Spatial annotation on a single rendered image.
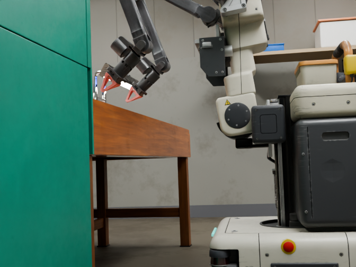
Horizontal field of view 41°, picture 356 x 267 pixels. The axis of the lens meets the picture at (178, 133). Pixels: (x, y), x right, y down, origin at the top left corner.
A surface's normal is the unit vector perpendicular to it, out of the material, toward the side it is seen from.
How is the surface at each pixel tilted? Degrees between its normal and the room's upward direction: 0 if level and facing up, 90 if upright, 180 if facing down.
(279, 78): 90
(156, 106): 90
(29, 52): 90
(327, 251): 90
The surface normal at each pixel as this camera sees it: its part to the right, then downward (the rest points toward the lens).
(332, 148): -0.15, -0.06
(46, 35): 0.98, -0.05
